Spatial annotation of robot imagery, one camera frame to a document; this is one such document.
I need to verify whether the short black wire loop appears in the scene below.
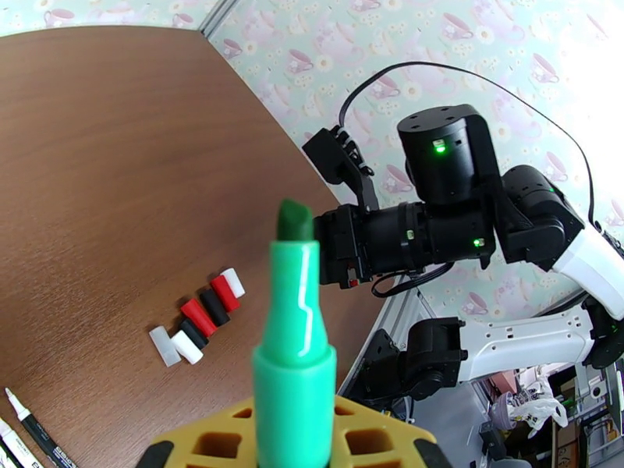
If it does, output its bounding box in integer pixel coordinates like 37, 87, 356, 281
371, 261, 456, 298

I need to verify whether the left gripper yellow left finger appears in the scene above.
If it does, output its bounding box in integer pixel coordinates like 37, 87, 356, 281
138, 397, 261, 468

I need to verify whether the white plastic bag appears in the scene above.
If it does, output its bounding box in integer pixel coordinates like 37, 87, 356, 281
489, 381, 570, 436

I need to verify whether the thick white marker red end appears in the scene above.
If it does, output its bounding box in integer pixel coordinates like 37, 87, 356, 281
0, 417, 24, 468

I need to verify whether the red pen cap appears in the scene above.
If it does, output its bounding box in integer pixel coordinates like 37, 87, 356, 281
180, 298, 218, 339
210, 275, 241, 314

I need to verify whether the clear pen cap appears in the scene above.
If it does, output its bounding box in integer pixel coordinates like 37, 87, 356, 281
148, 324, 182, 367

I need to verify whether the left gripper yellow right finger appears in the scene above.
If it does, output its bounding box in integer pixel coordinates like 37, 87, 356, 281
333, 398, 455, 468

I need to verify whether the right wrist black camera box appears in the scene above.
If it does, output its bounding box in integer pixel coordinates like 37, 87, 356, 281
301, 126, 381, 211

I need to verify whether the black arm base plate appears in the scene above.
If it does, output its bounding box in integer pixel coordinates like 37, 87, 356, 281
348, 328, 416, 414

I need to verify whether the green highlighter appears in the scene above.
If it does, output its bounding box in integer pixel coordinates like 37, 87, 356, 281
250, 198, 339, 468

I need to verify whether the aluminium frame post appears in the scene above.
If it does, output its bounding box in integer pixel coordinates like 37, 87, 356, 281
197, 0, 245, 40

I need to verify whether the cardboard box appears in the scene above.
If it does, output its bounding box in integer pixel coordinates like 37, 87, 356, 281
555, 417, 592, 468

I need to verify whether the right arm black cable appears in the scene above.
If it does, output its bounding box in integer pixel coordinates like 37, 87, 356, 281
339, 61, 600, 229

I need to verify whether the white pen cap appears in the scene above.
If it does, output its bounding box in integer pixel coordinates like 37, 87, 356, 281
220, 268, 246, 298
171, 330, 204, 365

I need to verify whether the black marker with white ends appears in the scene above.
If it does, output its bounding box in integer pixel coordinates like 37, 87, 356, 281
3, 385, 79, 468

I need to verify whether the black pen cap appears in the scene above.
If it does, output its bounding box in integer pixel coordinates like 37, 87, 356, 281
179, 317, 211, 351
198, 288, 231, 328

